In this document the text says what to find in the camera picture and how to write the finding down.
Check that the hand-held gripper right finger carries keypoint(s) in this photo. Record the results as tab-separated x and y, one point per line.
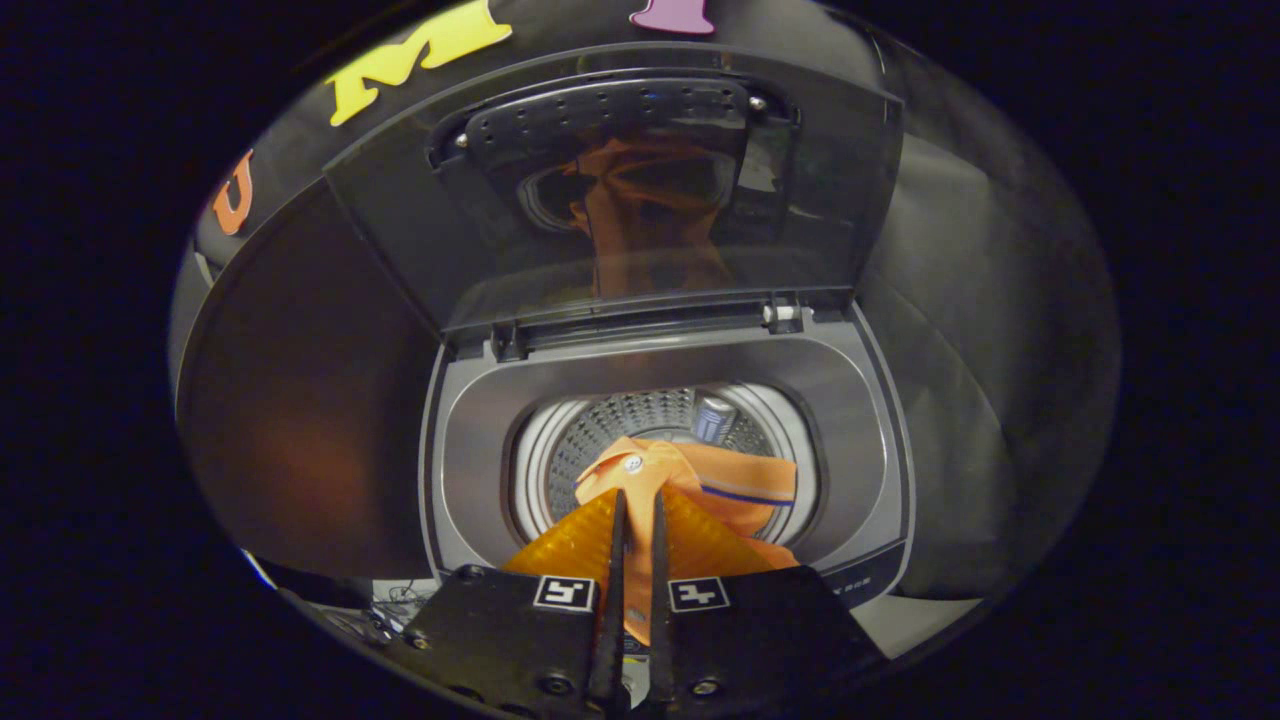
660	620

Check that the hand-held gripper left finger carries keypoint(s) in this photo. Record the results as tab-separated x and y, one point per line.
608	620

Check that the orange polo shirt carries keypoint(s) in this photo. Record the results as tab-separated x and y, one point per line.
720	480

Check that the dark washing machine lid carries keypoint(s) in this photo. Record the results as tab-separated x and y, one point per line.
420	230

